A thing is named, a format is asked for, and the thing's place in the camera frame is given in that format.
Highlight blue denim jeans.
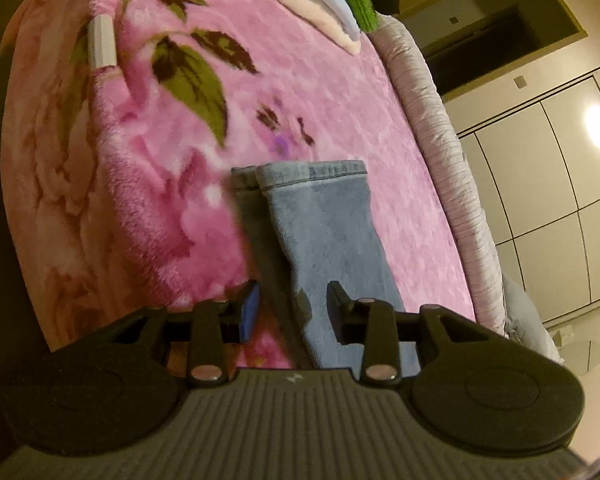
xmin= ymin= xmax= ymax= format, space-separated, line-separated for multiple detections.
xmin=230 ymin=160 xmax=403 ymax=372

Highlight white crinkled duvet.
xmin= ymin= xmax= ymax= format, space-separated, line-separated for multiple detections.
xmin=370 ymin=14 xmax=564 ymax=365

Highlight white wardrobe doors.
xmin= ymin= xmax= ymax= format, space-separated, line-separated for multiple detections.
xmin=460 ymin=68 xmax=600 ymax=322

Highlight pink floral fleece blanket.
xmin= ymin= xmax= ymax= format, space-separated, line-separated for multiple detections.
xmin=1 ymin=0 xmax=474 ymax=349

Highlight white small box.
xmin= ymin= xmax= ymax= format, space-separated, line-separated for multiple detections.
xmin=87 ymin=14 xmax=118 ymax=70

